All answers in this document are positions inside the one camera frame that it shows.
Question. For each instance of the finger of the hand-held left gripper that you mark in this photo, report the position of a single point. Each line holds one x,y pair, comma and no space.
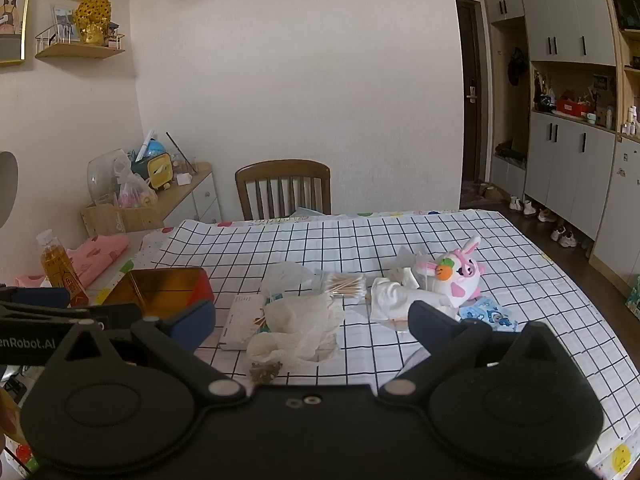
40,297
120,315

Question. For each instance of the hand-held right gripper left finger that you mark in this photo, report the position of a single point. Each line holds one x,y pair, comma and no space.
192,322

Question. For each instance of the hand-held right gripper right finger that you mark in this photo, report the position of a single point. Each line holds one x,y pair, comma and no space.
427,317

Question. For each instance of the white pink plush bunny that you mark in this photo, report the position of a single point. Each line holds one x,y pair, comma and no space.
452,280

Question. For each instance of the gold red tin box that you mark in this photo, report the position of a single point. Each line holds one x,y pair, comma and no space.
160,287

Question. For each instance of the brown beaded scrunchie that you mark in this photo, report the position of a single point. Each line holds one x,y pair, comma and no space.
265,372

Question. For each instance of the orange drink bottle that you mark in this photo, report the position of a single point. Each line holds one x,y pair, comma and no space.
57,265

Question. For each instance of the white folded cloth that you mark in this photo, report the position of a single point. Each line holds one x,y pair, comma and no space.
395,297

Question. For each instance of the white teal carton box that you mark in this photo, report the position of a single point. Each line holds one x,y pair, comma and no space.
240,322

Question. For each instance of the blue patterned packet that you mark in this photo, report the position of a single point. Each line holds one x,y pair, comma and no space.
492,316

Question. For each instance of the pink printed cloth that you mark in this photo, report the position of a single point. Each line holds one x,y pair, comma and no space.
100,252

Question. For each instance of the cotton swab pack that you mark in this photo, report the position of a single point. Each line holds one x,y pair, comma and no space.
345,285

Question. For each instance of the cardboard box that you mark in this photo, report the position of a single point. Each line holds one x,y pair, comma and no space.
120,220

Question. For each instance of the crumpled clear plastic bag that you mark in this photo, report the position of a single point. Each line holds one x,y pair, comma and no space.
295,325

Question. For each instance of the black checked white tablecloth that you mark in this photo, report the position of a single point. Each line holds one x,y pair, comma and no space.
350,245

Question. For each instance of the white wooden side cabinet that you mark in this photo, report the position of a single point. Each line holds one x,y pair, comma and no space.
200,200

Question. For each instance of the plastic bag with pink items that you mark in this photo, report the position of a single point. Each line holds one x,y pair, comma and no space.
132,192

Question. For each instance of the doormat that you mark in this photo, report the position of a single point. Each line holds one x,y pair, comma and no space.
477,192

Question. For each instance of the clear glass bowl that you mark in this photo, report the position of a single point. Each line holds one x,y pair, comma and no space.
102,177

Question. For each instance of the white shoe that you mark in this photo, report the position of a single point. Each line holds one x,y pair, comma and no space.
529,207
547,215
557,233
569,239
515,203

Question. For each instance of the yellow toy clock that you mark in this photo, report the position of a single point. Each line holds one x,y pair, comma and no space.
160,172

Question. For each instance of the papers on chair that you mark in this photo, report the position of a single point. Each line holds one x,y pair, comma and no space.
315,211

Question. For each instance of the blue round toy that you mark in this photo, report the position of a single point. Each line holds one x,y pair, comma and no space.
150,152

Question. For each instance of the brown wooden chair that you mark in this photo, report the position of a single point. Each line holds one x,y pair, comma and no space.
282,170

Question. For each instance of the dark wooden door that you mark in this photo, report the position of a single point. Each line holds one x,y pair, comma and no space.
472,135

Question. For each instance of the grey wooden wardrobe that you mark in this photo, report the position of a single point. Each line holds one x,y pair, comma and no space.
565,170

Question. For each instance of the green box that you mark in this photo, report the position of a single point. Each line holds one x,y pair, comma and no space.
634,297

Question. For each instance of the black hanging bag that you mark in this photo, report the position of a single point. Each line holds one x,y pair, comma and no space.
516,67

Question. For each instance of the small photo card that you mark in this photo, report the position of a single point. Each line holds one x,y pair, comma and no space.
62,22

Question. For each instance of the gold ornament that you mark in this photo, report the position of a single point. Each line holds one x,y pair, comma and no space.
92,17

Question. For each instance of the framed girl picture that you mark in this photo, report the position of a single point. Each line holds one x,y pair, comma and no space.
12,10

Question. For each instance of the wooden wall shelf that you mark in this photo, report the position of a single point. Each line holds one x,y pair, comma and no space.
80,51

